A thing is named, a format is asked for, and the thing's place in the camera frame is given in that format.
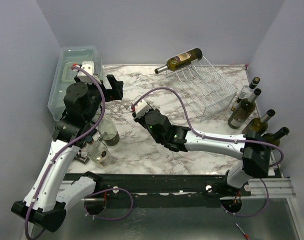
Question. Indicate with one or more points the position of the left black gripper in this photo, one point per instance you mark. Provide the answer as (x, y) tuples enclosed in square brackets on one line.
[(115, 93)]

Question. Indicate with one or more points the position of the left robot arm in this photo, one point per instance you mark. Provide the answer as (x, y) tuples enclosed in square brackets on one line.
[(44, 205)]

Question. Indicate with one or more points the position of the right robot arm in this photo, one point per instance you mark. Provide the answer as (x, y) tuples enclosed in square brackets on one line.
[(254, 157)]

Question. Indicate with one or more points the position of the tall clear glass bottle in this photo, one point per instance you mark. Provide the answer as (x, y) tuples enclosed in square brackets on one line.
[(108, 131)]

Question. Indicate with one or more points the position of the clear corked liquor bottle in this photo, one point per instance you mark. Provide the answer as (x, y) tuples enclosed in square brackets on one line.
[(97, 152)]

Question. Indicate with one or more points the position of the wine bottle on rack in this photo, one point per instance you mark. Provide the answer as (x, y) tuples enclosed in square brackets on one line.
[(180, 61)]

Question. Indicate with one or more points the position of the green bottle with cream label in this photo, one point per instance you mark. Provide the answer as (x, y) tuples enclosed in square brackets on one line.
[(244, 109)]

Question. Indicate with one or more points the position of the clear bottle black cap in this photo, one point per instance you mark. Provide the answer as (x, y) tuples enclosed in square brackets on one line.
[(245, 92)]

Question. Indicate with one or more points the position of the green bottle silver foil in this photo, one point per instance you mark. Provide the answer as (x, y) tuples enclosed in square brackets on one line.
[(259, 124)]

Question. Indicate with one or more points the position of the dark green front bottle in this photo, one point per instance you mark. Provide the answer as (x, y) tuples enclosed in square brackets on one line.
[(275, 138)]

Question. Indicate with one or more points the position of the clear plastic storage bin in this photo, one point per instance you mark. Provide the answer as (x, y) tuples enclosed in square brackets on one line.
[(64, 75)]

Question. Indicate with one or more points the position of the small black metal stand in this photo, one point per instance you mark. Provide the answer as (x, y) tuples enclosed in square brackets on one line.
[(82, 154)]

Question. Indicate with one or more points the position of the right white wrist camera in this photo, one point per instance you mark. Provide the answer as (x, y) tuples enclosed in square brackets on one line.
[(140, 109)]

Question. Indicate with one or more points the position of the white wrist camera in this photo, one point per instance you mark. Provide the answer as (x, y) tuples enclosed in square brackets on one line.
[(140, 109), (89, 67)]

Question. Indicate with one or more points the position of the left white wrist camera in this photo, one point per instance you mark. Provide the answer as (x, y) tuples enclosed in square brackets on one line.
[(89, 67)]

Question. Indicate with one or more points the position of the white wire wine rack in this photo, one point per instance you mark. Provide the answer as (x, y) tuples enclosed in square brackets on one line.
[(204, 91)]

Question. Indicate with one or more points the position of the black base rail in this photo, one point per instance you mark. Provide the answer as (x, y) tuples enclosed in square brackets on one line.
[(162, 190)]

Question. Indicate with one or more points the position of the red handled screwdriver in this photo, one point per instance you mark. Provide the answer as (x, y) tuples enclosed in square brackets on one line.
[(246, 236)]

